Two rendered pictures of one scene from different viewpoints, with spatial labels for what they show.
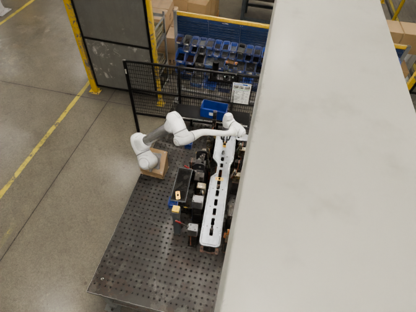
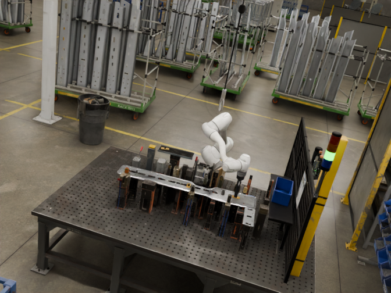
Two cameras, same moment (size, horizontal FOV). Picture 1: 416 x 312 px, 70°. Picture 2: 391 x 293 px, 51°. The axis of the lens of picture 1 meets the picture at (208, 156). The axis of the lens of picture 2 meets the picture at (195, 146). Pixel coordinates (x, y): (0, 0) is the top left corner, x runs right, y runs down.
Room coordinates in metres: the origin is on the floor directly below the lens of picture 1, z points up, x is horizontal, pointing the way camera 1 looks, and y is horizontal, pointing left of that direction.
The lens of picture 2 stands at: (1.77, -3.62, 3.02)
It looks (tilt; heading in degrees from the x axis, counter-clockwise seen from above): 25 degrees down; 91
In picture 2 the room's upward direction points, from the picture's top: 11 degrees clockwise
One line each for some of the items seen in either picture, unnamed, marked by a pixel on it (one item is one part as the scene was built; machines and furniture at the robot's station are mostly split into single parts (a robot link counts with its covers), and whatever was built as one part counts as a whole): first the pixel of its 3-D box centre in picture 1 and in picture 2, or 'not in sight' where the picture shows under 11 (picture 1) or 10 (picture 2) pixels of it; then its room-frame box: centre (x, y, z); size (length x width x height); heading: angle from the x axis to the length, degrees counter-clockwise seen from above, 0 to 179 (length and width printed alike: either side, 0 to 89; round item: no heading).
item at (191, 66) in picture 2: not in sight; (167, 37); (0.29, 7.70, 0.88); 1.91 x 1.00 x 1.76; 173
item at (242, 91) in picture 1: (241, 93); (301, 190); (2.73, -0.33, 1.30); 0.23 x 0.02 x 0.31; 84
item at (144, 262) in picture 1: (208, 190); (189, 208); (1.79, -0.04, 0.68); 2.56 x 1.61 x 0.04; 170
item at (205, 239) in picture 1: (220, 181); (186, 185); (1.71, -0.14, 1.00); 1.38 x 0.22 x 0.02; 174
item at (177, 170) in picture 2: (201, 195); (174, 183); (1.58, 0.04, 0.89); 0.13 x 0.11 x 0.38; 84
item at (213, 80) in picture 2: not in sight; (231, 55); (2.09, 6.97, 0.88); 1.91 x 1.00 x 1.76; 81
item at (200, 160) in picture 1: (200, 171); (201, 183); (1.85, 0.06, 0.94); 0.18 x 0.13 x 0.49; 174
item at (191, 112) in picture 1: (212, 114); (280, 197); (2.64, -0.02, 1.01); 0.90 x 0.22 x 0.03; 84
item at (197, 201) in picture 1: (197, 209); (159, 178); (1.42, 0.07, 0.90); 0.13 x 0.10 x 0.41; 84
